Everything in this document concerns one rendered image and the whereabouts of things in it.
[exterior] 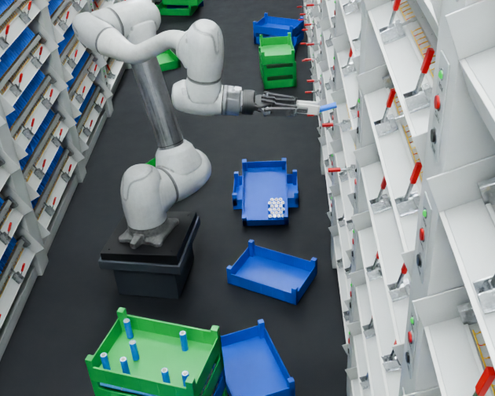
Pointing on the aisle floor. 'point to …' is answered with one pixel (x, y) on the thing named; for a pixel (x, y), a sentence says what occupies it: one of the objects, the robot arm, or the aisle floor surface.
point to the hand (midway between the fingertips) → (307, 107)
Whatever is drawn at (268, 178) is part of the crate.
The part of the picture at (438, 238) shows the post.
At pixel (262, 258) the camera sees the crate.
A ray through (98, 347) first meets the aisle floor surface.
